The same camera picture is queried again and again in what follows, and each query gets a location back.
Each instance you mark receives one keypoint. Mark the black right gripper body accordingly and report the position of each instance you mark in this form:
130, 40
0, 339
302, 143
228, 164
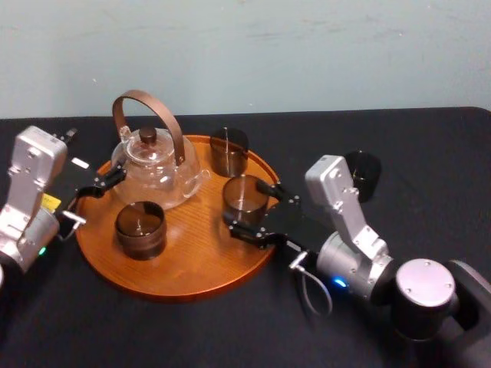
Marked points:
297, 228

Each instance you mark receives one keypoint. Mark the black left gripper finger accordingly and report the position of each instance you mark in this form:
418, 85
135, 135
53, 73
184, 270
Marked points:
103, 182

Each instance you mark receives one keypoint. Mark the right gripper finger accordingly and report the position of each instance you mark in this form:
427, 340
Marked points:
255, 235
284, 197

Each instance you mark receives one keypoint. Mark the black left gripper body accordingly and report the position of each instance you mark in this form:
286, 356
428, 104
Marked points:
71, 180

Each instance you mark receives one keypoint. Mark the smoky brown glass cup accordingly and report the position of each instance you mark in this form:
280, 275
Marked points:
228, 161
140, 234
245, 203
366, 172

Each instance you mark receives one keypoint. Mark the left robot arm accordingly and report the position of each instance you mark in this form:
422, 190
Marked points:
34, 165

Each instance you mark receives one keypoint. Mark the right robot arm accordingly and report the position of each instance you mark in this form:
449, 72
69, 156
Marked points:
345, 214

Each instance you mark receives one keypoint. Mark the round wooden tray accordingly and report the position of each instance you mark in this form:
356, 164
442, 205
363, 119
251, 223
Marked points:
199, 268

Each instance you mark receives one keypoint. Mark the glass teapot lid dark knob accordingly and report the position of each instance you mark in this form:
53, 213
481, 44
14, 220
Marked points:
147, 143

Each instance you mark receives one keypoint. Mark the black table cloth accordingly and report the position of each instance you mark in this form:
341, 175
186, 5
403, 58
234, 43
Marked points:
230, 337

